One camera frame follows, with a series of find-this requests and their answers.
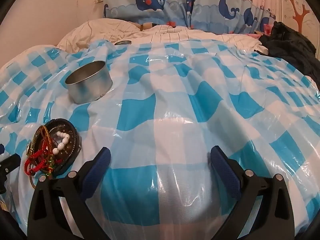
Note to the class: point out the orange tree wall sticker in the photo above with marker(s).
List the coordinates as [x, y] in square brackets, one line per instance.
[300, 15]

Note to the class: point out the round silver tin lid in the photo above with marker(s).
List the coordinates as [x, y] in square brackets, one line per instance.
[123, 43]

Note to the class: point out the blue white checkered plastic sheet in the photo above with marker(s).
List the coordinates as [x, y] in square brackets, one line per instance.
[175, 80]

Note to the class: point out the thin silver bangle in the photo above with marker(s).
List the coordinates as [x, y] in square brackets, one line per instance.
[74, 133]

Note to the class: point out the round silver metal tin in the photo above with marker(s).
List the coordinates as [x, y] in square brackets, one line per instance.
[90, 90]

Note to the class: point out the dark cloth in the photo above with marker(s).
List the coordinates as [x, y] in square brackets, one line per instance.
[290, 42]

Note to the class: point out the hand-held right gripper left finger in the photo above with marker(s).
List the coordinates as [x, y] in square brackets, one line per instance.
[100, 165]

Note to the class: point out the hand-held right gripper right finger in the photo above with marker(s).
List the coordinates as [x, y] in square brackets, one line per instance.
[225, 170]

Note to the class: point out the pink cloth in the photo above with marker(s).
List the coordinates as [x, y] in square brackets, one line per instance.
[266, 28]

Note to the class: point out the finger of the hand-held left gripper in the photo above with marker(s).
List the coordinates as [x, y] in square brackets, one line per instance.
[10, 162]

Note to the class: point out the white striped quilt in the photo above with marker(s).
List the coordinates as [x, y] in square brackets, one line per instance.
[105, 30]

